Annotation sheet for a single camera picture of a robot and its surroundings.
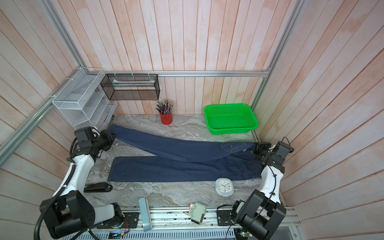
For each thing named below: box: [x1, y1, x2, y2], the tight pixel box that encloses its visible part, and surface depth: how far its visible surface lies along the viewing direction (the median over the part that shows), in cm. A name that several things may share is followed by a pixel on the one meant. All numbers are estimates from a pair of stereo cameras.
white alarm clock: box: [215, 177, 235, 197], surface depth 83 cm
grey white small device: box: [185, 202, 207, 225], surface depth 73 cm
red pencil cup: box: [160, 111, 173, 125], surface depth 112 cm
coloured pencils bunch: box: [154, 98, 174, 115], surface depth 106 cm
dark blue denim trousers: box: [107, 124, 264, 182], surface depth 92 cm
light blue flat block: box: [138, 197, 153, 232], surface depth 73 cm
